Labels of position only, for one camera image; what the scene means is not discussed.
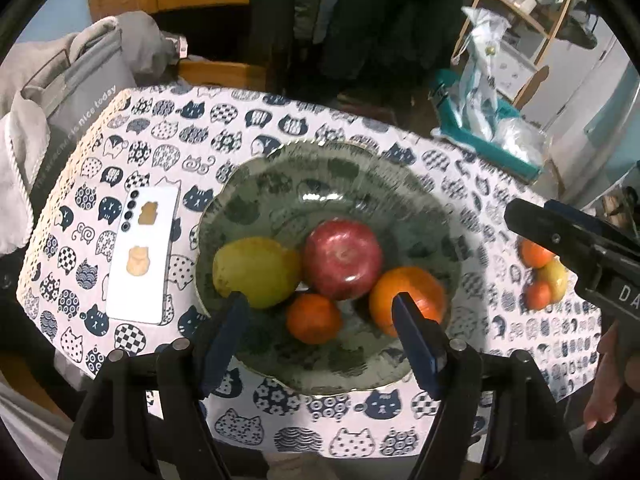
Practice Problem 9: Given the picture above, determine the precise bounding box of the white perforated basket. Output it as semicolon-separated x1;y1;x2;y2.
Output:
492;40;542;102

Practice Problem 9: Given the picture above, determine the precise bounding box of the yellow-green pear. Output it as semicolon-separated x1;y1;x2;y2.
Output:
212;237;302;309

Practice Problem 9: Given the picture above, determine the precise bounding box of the clear plastic bag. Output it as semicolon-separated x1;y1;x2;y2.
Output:
495;117;549;167

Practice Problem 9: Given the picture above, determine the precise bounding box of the small tangerine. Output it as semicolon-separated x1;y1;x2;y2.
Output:
286;293;344;345
525;280;553;311
520;240;557;268

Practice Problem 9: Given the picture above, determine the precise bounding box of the grey hoodie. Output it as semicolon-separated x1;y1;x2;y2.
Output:
80;10;189;87

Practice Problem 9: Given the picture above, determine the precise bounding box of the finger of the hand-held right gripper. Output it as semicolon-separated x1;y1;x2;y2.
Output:
545;200;640;261
504;199;601;271

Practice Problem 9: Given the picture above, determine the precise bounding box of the white smartphone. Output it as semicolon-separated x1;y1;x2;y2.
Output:
106;186;181;326

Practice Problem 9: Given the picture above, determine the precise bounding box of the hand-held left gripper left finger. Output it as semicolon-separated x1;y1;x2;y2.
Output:
60;291;251;480

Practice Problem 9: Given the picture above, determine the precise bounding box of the cat-printed tablecloth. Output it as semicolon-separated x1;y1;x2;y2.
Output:
17;85;603;461

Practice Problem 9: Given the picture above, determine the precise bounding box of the bamboo shelf rack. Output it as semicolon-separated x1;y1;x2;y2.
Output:
452;0;577;106

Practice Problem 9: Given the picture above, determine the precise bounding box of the green glass bowl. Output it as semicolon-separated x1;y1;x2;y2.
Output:
194;141;463;395

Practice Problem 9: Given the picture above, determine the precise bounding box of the grey printed tote bag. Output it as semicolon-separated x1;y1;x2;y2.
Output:
25;25;137;203

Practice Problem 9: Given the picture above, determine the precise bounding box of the white door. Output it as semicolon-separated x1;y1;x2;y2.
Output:
525;17;640;133

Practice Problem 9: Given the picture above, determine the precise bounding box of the long black hooded coat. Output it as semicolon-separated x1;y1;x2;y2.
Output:
320;0;465;63

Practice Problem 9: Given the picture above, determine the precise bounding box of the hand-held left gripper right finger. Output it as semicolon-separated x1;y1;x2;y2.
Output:
391;292;586;480

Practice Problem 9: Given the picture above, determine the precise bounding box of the yellow apple with red blush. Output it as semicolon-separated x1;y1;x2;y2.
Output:
537;257;570;302

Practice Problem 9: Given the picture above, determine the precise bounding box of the grey jacket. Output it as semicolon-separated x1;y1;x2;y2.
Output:
294;0;332;47

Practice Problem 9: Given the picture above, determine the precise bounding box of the person's right hand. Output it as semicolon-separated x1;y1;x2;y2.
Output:
584;320;627;429

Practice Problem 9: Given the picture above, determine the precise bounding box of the teal storage box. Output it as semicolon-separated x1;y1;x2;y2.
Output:
430;69;544;184

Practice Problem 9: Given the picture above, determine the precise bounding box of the large orange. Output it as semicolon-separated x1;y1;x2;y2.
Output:
369;266;447;338

